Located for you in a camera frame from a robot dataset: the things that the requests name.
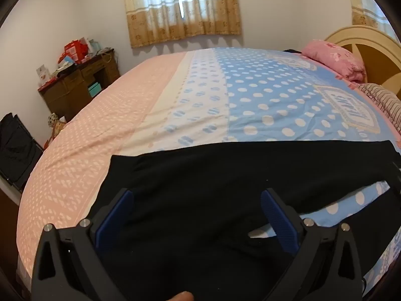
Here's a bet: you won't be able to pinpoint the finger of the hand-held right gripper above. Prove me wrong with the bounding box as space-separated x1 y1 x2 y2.
390 160 401 195

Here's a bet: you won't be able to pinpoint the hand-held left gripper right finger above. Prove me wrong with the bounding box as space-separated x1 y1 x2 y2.
261 188 366 301

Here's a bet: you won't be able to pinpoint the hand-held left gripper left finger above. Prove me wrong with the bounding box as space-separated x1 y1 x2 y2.
31 188 135 301

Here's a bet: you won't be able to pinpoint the black pants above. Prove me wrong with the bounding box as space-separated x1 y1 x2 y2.
91 140 401 301

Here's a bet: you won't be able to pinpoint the person's left hand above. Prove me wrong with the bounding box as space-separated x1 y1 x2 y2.
168 291 195 301

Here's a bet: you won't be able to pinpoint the striped pillow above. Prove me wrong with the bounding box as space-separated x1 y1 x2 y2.
357 82 401 132

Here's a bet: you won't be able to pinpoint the floral cloth bundle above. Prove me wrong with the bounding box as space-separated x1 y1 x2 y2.
44 113 67 148

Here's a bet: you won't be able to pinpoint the black bag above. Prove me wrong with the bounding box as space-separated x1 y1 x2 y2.
0 112 44 193

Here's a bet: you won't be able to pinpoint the polka dot bedspread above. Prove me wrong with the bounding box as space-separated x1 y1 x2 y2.
17 48 401 301

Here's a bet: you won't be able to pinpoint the pink floral pillow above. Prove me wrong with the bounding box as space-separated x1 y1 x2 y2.
301 40 367 83

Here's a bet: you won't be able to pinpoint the brown wooden dresser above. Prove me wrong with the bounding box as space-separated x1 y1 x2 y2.
38 48 121 123

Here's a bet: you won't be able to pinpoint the cream wooden headboard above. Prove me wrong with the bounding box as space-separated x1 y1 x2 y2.
324 25 401 98

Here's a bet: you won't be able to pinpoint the white card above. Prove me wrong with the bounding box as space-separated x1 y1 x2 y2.
36 64 51 81

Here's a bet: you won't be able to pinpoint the beige patterned curtain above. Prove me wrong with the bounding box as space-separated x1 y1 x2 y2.
349 0 393 38
122 0 242 49

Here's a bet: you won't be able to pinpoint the red gift boxes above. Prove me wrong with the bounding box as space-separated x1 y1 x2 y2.
58 40 90 65

